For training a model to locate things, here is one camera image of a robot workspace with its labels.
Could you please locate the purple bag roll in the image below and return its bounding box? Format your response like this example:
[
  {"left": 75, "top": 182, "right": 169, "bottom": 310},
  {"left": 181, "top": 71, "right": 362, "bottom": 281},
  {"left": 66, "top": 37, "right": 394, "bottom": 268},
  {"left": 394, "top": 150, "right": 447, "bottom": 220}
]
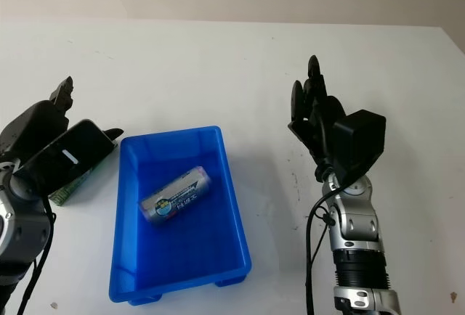
[{"left": 139, "top": 165, "right": 213, "bottom": 229}]

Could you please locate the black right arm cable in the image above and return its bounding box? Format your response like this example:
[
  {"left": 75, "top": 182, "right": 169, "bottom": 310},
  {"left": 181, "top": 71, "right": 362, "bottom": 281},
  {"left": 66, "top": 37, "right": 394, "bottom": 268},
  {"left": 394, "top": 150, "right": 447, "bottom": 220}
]
[{"left": 304, "top": 183, "right": 343, "bottom": 315}]

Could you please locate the green toothpaste box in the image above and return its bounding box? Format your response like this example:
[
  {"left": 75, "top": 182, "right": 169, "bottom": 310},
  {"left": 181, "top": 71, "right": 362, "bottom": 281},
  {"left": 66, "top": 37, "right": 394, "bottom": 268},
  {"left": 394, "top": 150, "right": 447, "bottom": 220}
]
[{"left": 48, "top": 143, "right": 119, "bottom": 208}]

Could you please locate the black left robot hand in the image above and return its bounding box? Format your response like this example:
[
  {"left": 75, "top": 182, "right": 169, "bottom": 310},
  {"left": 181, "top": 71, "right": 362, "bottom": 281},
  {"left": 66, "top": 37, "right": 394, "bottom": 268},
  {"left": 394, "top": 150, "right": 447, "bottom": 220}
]
[{"left": 0, "top": 75, "right": 125, "bottom": 158}]

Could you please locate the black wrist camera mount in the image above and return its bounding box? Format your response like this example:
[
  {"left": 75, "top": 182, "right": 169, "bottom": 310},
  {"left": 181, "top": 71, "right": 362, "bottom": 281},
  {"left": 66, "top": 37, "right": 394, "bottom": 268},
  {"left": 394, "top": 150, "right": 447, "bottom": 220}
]
[
  {"left": 331, "top": 109, "right": 387, "bottom": 186},
  {"left": 13, "top": 118, "right": 118, "bottom": 200}
]

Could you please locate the blue plastic tray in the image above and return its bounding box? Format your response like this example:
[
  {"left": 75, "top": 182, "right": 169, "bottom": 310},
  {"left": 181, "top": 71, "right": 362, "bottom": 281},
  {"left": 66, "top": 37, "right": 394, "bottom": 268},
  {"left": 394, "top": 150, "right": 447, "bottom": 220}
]
[{"left": 108, "top": 124, "right": 253, "bottom": 308}]

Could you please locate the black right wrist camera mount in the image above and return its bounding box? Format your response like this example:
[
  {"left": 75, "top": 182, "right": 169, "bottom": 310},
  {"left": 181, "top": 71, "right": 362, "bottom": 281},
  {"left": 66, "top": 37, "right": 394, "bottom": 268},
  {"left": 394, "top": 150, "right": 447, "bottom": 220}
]
[{"left": 331, "top": 109, "right": 387, "bottom": 186}]

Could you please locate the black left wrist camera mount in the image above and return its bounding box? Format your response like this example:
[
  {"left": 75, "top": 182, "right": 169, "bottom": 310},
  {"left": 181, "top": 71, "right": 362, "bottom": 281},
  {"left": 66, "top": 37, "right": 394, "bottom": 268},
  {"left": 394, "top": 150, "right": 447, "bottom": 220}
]
[{"left": 13, "top": 118, "right": 118, "bottom": 200}]

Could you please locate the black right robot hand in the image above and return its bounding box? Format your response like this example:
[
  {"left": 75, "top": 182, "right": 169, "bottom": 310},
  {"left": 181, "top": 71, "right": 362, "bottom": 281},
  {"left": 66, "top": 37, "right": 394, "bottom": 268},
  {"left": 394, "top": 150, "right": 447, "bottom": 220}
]
[{"left": 287, "top": 54, "right": 350, "bottom": 182}]

